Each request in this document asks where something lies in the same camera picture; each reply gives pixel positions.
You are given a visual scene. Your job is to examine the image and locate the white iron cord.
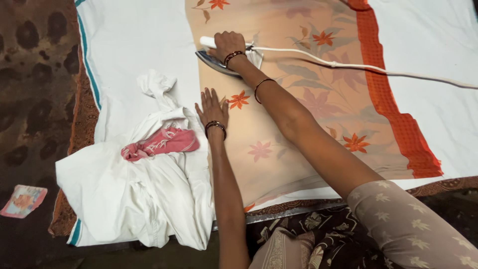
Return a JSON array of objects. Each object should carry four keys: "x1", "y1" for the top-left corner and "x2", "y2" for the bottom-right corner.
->
[{"x1": 246, "y1": 45, "x2": 478, "y2": 90}]

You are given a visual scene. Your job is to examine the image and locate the dark bangles on wrist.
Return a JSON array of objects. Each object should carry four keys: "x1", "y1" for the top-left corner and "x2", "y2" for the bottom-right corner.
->
[
  {"x1": 224, "y1": 50, "x2": 247, "y2": 69},
  {"x1": 204, "y1": 120, "x2": 228, "y2": 142}
]

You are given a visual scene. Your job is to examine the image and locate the white sheet with teal stripe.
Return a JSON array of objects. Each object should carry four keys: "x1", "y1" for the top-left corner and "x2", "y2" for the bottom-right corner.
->
[{"x1": 66, "y1": 0, "x2": 478, "y2": 248}]

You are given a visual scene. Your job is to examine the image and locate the dark floral dress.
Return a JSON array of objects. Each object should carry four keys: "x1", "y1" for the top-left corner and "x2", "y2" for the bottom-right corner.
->
[{"x1": 246, "y1": 205, "x2": 404, "y2": 269}]

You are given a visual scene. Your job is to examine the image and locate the beige star-print sleeve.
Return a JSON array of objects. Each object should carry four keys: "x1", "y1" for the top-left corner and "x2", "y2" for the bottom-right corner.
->
[{"x1": 347, "y1": 180, "x2": 478, "y2": 269}]

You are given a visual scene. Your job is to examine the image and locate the person's left hand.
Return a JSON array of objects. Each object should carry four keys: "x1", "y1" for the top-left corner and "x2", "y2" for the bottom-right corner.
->
[{"x1": 194, "y1": 87, "x2": 230, "y2": 129}]

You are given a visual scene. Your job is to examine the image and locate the pink printed packet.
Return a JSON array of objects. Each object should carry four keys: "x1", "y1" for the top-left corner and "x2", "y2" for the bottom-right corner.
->
[{"x1": 0, "y1": 185, "x2": 48, "y2": 219}]

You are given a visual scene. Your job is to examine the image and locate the white-handled metal clothes iron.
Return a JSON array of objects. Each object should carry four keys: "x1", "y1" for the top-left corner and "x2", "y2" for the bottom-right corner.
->
[{"x1": 195, "y1": 36, "x2": 264, "y2": 78}]

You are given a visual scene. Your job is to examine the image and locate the crumpled white garment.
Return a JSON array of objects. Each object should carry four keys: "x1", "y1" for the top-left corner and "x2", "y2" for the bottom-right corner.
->
[{"x1": 55, "y1": 69, "x2": 216, "y2": 251}]

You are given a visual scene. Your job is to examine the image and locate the person's right hand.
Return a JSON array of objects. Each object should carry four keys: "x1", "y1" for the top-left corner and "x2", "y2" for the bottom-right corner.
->
[{"x1": 208, "y1": 31, "x2": 247, "y2": 63}]

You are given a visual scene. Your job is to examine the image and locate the dark bangles on left wrist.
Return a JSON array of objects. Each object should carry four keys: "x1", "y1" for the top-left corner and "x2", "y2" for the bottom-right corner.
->
[{"x1": 204, "y1": 120, "x2": 228, "y2": 142}]

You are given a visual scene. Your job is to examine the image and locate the pink white-patterned cloth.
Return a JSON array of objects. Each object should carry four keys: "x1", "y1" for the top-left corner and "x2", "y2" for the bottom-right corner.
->
[{"x1": 120, "y1": 127, "x2": 201, "y2": 162}]

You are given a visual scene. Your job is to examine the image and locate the dark bangles on right wrist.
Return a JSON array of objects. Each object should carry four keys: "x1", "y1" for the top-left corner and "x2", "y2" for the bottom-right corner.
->
[{"x1": 224, "y1": 50, "x2": 247, "y2": 69}]

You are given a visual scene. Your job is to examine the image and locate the peach floral orange-bordered sari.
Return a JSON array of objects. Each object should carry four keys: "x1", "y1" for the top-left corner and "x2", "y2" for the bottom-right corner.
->
[{"x1": 185, "y1": 0, "x2": 444, "y2": 214}]

